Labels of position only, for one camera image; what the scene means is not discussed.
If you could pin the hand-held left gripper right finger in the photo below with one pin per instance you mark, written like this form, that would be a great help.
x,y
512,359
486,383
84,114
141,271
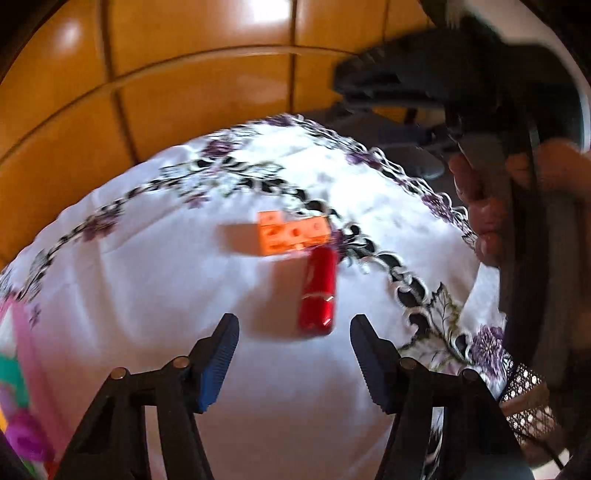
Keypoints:
x,y
371,369

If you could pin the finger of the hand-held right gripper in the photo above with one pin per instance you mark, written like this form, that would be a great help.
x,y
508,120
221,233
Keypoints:
x,y
388,74
406,138

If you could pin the red glossy cylinder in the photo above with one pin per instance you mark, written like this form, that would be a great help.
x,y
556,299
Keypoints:
x,y
318,290

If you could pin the purple plastic cap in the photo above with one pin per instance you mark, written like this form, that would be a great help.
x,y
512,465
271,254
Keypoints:
x,y
30,436

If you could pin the person's right hand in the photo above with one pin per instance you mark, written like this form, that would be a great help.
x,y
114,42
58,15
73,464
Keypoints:
x,y
485,207

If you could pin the large wooden wardrobe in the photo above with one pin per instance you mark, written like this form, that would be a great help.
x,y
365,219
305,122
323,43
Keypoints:
x,y
161,92

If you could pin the pink cardboard box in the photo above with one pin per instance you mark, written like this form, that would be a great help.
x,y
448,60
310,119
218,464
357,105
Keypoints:
x,y
32,350

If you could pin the embroidered white tablecloth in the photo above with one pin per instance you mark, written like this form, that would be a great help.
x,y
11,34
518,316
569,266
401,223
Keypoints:
x,y
184,286

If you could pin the orange plastic block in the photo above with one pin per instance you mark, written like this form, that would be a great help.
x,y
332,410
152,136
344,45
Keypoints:
x,y
281,235

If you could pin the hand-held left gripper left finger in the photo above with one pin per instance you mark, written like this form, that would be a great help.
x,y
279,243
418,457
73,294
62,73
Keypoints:
x,y
214,369

